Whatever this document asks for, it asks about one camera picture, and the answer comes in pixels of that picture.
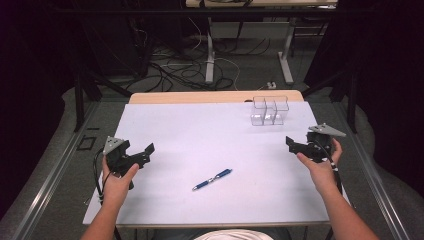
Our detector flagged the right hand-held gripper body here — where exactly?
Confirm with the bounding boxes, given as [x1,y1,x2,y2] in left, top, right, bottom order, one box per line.
[299,123,347,164]

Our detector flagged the light desk top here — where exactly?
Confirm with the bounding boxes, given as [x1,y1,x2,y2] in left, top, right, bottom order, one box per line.
[185,0,338,9]

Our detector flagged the white desk leg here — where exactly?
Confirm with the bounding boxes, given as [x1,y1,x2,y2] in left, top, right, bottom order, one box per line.
[277,17,298,85]
[204,17,216,84]

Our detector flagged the black horizontal frame bar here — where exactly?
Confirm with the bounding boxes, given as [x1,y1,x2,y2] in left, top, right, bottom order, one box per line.
[53,7,378,18]

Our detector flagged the black metal stand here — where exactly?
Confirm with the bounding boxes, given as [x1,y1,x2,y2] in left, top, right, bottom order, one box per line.
[69,49,134,133]
[301,66,359,135]

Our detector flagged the black floor frame plate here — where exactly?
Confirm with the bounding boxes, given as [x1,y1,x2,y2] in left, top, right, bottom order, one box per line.
[76,135,98,152]

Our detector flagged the blue pen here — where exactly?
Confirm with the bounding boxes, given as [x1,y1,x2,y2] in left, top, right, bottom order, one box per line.
[191,168,234,192]

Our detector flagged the tangle of black floor cables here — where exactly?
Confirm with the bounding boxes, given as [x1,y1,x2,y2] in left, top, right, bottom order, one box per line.
[133,29,272,93]

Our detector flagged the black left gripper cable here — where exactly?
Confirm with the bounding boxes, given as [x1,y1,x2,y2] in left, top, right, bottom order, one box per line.
[93,147,113,205]

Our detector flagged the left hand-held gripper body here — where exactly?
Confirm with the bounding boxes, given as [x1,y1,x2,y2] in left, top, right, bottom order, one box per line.
[102,135,141,191]

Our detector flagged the aluminium floor rail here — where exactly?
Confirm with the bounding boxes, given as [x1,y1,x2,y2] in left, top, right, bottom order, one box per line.
[333,99,413,240]
[9,99,101,240]

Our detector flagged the person's right hand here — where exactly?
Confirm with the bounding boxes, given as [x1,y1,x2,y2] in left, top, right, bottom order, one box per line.
[295,137,344,197]

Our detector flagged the clear acrylic organizer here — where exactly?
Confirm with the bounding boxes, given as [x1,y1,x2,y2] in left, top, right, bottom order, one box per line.
[249,95,290,127]

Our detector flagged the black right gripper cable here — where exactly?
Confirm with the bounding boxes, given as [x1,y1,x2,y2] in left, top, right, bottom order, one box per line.
[313,139,344,196]

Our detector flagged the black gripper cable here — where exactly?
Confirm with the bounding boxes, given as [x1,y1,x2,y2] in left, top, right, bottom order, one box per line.
[313,139,344,196]
[93,147,113,205]

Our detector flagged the person's left hand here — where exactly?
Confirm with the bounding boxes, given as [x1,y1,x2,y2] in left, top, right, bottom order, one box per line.
[101,155,140,210]

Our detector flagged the white floor cable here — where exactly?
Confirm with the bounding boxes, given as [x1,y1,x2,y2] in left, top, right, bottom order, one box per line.
[213,57,242,92]

